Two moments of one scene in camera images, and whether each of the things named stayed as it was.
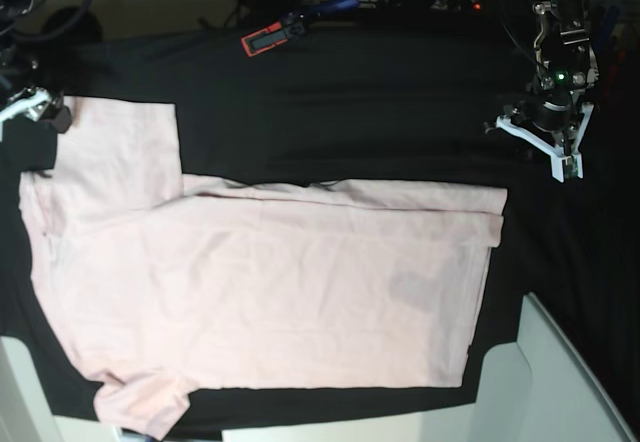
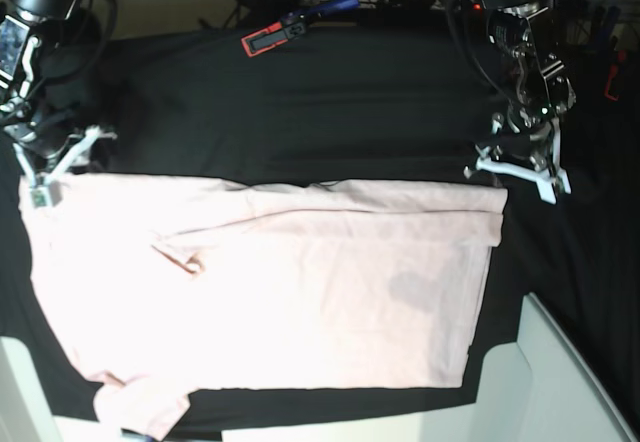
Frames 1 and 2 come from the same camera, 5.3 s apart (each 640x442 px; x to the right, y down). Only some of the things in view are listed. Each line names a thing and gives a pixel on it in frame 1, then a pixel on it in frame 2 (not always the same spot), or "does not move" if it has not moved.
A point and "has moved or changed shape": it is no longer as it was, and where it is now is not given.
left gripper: (32, 102) -> (39, 185)
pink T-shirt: (161, 282) has moved or changed shape
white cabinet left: (25, 412) does not move
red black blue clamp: (294, 25) does not move
